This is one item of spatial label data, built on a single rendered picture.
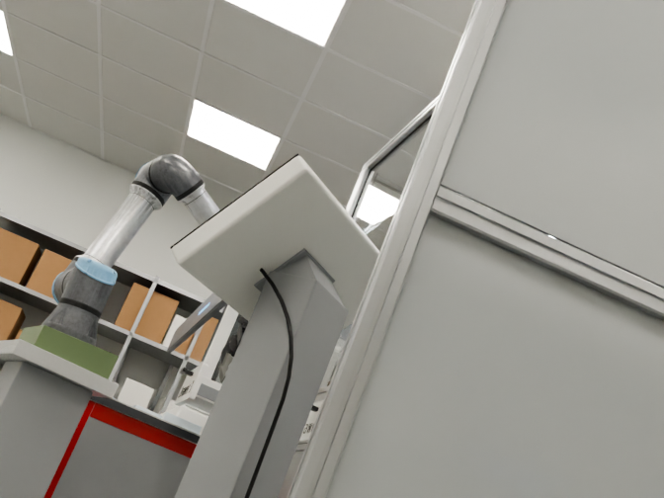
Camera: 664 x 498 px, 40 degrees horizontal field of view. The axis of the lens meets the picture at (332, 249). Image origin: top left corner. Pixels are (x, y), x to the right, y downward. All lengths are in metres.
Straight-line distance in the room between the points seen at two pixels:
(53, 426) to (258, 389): 0.82
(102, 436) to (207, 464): 1.12
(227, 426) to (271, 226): 0.39
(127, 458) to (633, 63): 1.94
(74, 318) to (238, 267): 0.78
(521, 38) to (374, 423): 0.63
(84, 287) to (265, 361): 0.86
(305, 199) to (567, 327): 0.65
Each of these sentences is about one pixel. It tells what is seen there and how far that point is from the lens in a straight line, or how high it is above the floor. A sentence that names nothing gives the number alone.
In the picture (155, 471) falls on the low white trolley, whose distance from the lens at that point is 2.89.
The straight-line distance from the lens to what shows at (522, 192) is 1.36.
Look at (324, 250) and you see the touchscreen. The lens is 1.91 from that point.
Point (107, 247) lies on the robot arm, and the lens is 2.72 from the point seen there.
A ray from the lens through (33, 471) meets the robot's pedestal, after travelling 2.47.
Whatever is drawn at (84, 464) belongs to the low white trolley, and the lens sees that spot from 2.88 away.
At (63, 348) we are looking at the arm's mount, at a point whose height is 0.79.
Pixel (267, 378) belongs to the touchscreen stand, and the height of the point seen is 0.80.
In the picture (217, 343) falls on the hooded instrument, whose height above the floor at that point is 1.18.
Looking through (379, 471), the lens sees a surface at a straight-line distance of 1.21.
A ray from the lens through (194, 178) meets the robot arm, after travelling 2.70.
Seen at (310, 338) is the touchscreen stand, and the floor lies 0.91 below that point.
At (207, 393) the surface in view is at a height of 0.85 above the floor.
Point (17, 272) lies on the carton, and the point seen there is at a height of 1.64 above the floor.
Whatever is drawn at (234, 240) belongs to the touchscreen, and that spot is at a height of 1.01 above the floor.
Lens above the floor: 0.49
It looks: 19 degrees up
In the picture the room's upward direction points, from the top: 22 degrees clockwise
